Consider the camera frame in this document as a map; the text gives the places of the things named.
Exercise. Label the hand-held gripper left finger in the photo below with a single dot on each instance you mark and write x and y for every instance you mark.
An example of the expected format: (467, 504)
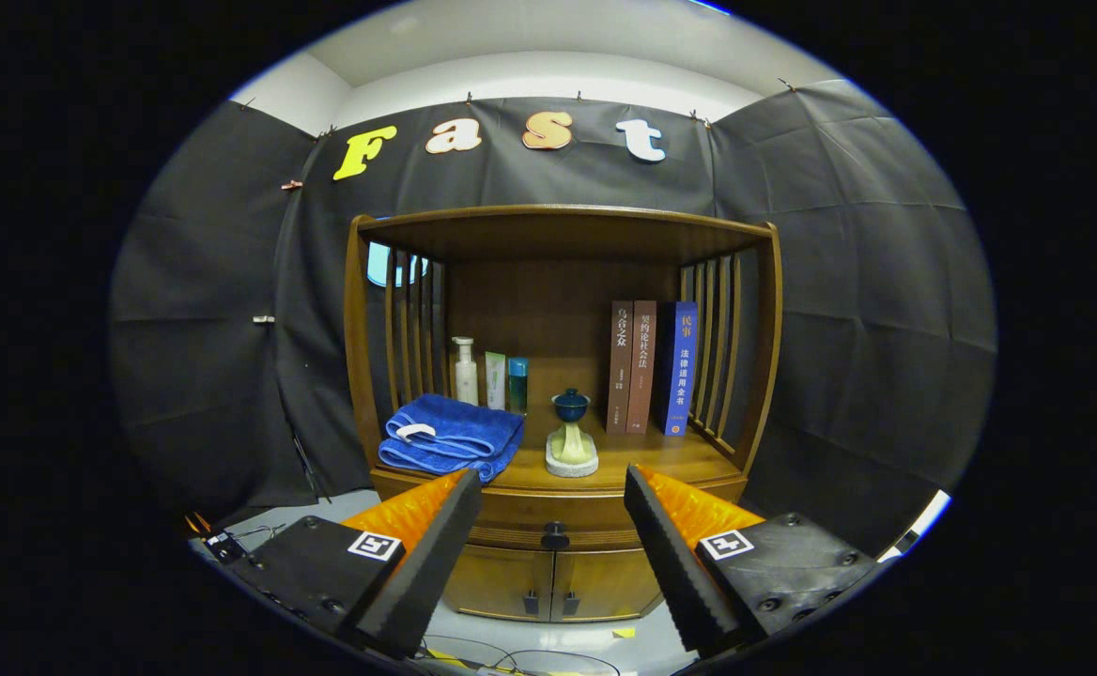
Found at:
(436, 554)

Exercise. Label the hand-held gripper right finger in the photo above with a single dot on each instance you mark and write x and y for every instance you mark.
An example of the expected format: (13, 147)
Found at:
(672, 563)

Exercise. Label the black drawer knob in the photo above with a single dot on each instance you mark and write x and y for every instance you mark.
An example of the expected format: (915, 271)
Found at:
(555, 537)

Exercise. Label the pale green ceramic stand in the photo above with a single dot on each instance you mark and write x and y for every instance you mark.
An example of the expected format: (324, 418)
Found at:
(572, 451)

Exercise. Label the wooden cabinet door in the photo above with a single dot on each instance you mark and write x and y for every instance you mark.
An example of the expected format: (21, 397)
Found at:
(605, 582)
(497, 582)

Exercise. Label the wooden countertop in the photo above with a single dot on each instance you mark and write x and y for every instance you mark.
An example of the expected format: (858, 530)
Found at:
(642, 455)

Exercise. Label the wooden cabinet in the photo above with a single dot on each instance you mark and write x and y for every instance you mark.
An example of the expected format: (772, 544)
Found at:
(558, 235)

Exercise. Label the folded blue towel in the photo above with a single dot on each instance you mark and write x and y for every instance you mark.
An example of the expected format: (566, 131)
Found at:
(459, 427)

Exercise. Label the white pump bottle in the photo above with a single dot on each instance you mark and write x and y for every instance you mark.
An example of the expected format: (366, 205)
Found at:
(466, 380)

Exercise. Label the white green tube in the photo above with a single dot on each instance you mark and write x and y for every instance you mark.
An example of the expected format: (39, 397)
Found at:
(495, 383)

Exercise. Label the teal capped clear bottle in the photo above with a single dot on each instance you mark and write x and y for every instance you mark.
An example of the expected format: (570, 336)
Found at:
(517, 387)

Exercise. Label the dark blue lidded teacup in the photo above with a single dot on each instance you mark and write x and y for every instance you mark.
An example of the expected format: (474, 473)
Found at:
(570, 407)

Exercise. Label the blue book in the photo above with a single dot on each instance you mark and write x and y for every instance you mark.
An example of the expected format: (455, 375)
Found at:
(683, 376)

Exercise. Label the reddish brown book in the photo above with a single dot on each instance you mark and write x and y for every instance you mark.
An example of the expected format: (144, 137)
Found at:
(642, 376)

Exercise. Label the dark brown book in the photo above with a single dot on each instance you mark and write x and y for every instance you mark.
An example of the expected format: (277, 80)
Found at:
(619, 376)

